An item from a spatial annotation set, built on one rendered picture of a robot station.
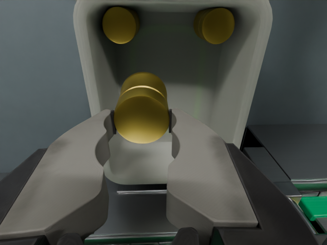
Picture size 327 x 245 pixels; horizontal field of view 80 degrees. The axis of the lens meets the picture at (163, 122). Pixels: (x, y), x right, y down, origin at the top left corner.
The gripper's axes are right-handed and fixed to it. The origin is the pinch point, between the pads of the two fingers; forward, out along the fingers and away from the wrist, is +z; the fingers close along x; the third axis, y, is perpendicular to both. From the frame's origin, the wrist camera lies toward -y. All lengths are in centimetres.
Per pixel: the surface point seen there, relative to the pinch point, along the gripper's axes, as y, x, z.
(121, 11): -5.4, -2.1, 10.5
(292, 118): 10.4, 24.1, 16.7
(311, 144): 11.1, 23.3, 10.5
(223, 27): -4.0, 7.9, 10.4
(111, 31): -3.7, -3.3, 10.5
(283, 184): 10.3, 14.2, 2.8
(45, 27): -3.5, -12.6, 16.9
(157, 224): 20.4, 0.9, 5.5
